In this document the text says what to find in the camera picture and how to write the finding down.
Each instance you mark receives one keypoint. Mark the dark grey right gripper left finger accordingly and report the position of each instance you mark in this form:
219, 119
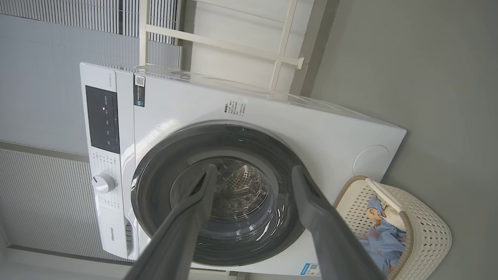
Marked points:
175, 241

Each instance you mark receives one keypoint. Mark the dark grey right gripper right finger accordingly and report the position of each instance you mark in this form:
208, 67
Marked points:
330, 241

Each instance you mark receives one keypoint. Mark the blue cartoon print garment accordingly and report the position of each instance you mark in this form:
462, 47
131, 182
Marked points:
383, 245

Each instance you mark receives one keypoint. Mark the washer door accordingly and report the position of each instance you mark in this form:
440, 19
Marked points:
155, 182

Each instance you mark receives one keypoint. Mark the white plastic control knob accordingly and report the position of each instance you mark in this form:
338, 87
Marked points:
103, 183

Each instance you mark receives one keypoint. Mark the white front-load washing machine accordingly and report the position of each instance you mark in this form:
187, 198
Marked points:
311, 132

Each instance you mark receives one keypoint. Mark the blue white energy label sticker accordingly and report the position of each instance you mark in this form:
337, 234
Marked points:
310, 269

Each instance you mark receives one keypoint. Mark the cream perforated laundry basket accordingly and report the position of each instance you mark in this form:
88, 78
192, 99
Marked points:
424, 229

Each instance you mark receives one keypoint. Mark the white metal railing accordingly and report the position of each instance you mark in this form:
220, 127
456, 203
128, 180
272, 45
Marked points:
218, 41

